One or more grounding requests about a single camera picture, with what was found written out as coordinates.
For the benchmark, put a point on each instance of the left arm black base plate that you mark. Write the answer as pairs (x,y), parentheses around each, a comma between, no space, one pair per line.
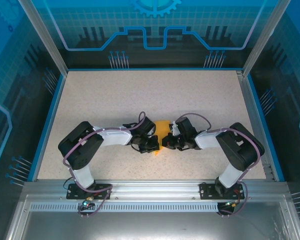
(73,193)

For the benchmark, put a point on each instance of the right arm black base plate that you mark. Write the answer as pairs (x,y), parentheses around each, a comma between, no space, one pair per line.
(206,191)

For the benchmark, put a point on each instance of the blue table edge strip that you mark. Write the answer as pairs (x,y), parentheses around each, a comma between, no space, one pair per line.
(265,125)
(47,125)

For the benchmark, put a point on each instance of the aluminium side rail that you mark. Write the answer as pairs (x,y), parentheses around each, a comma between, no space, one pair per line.
(255,130)

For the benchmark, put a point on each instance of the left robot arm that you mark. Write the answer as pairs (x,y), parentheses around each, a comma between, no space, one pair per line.
(80,150)

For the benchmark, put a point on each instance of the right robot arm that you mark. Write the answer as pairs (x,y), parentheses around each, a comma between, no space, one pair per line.
(242,147)

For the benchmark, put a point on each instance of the aluminium mounting rail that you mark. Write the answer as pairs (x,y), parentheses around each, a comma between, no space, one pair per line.
(152,190)

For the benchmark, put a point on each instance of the yellow paper sheet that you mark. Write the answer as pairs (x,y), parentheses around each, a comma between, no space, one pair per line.
(162,128)

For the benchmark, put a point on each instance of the steel bench tray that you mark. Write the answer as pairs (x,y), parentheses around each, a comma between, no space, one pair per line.
(150,225)

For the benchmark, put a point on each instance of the aluminium frame post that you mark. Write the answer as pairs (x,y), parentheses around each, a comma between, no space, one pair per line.
(265,37)
(43,37)

